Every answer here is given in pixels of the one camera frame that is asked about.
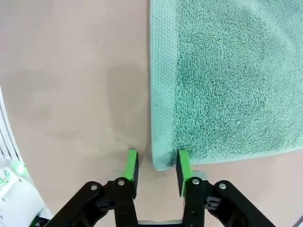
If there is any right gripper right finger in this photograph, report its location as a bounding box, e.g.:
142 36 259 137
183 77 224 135
175 149 277 227

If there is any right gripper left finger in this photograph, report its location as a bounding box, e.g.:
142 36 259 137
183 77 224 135
51 148 140 227

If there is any green terry towel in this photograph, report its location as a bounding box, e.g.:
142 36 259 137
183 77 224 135
149 0 303 171

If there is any white slotted robot platform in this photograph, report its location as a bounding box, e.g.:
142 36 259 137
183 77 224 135
0 84 31 175

